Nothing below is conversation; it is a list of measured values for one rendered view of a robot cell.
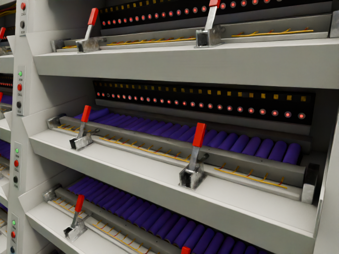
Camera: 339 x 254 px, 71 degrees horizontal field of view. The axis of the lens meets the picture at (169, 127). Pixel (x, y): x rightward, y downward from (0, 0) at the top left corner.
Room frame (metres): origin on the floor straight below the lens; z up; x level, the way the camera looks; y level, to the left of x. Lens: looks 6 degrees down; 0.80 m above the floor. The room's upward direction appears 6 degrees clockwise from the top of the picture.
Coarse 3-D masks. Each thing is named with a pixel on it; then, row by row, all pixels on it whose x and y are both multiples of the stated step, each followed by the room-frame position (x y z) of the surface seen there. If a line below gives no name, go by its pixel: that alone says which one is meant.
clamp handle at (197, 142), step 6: (198, 126) 0.34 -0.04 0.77; (204, 126) 0.34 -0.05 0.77; (198, 132) 0.34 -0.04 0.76; (204, 132) 0.34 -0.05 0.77; (198, 138) 0.34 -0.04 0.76; (192, 144) 0.34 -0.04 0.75; (198, 144) 0.34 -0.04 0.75; (192, 150) 0.34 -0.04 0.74; (198, 150) 0.34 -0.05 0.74; (192, 156) 0.34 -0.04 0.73; (192, 162) 0.33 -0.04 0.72; (192, 168) 0.33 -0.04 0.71
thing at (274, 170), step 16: (64, 128) 0.58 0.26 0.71; (96, 128) 0.53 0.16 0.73; (112, 128) 0.51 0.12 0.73; (144, 144) 0.45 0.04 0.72; (160, 144) 0.43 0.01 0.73; (176, 144) 0.41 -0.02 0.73; (208, 160) 0.37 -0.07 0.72; (224, 160) 0.36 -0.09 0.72; (240, 160) 0.34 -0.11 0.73; (256, 160) 0.33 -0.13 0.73; (272, 160) 0.33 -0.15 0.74; (272, 176) 0.32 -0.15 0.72; (288, 176) 0.31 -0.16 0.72; (304, 176) 0.30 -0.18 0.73
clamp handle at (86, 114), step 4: (84, 108) 0.50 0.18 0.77; (88, 108) 0.49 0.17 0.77; (84, 112) 0.49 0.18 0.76; (88, 112) 0.49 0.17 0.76; (84, 116) 0.49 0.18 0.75; (88, 116) 0.49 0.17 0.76; (84, 120) 0.48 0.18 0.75; (84, 124) 0.49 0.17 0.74; (80, 128) 0.49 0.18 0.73; (80, 132) 0.48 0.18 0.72; (80, 136) 0.48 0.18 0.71
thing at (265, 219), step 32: (32, 128) 0.58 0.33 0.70; (288, 128) 0.40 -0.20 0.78; (64, 160) 0.50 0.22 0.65; (96, 160) 0.43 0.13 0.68; (128, 160) 0.42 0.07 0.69; (320, 160) 0.36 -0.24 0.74; (160, 192) 0.35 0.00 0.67; (192, 192) 0.32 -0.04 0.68; (224, 192) 0.31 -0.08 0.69; (256, 192) 0.31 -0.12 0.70; (320, 192) 0.29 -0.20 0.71; (224, 224) 0.30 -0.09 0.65; (256, 224) 0.27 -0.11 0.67; (288, 224) 0.25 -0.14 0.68
